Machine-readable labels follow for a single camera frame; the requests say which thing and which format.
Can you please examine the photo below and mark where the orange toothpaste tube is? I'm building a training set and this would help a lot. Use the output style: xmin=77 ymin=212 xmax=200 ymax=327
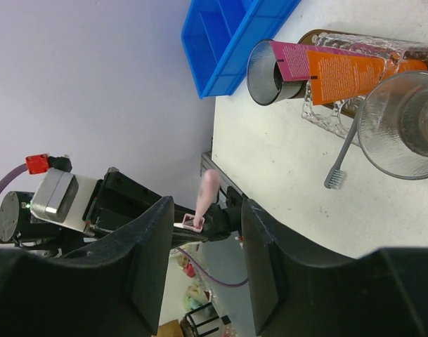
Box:
xmin=307 ymin=51 xmax=427 ymax=105

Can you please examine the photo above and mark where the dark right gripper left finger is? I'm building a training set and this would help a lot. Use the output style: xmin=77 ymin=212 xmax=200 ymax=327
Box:
xmin=0 ymin=197 xmax=174 ymax=336

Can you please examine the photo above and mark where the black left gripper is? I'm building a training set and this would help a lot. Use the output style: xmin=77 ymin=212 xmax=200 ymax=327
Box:
xmin=0 ymin=168 xmax=160 ymax=246

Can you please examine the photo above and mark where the grey toothbrush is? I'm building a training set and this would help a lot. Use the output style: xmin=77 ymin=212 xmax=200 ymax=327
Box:
xmin=324 ymin=118 xmax=358 ymax=190

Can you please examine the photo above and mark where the brown wooden oval tray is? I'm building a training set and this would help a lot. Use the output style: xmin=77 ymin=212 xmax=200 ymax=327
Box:
xmin=297 ymin=28 xmax=428 ymax=124

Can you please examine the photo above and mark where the pink toothpaste tube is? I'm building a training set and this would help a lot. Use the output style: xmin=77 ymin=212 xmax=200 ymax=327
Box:
xmin=270 ymin=40 xmax=358 ymax=82

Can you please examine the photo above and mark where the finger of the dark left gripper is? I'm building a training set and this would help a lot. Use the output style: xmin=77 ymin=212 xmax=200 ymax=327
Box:
xmin=171 ymin=204 xmax=242 ymax=244

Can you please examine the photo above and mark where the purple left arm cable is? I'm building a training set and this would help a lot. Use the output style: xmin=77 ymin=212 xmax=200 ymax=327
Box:
xmin=0 ymin=152 xmax=249 ymax=288

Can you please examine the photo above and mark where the clear textured acrylic holder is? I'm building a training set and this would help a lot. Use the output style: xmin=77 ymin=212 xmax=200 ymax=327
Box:
xmin=300 ymin=32 xmax=428 ymax=148

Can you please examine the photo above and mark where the clear glass cup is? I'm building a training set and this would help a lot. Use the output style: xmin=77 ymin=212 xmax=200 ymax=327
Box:
xmin=357 ymin=71 xmax=428 ymax=180

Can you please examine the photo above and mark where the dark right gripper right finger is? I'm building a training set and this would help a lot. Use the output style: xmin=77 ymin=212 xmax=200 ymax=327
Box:
xmin=241 ymin=199 xmax=428 ymax=336

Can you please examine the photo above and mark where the blue plastic divided bin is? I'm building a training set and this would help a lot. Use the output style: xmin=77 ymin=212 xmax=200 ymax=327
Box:
xmin=181 ymin=0 xmax=299 ymax=99

